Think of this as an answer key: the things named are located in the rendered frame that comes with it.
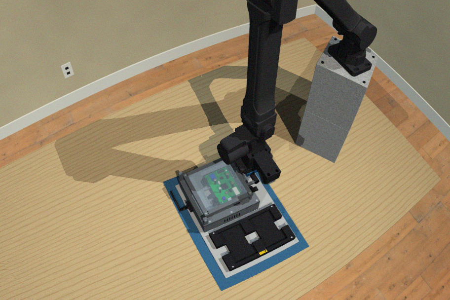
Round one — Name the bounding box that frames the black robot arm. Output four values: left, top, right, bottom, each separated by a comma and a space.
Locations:
217, 0, 377, 185

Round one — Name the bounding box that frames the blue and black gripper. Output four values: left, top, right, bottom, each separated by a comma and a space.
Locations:
235, 148, 264, 177

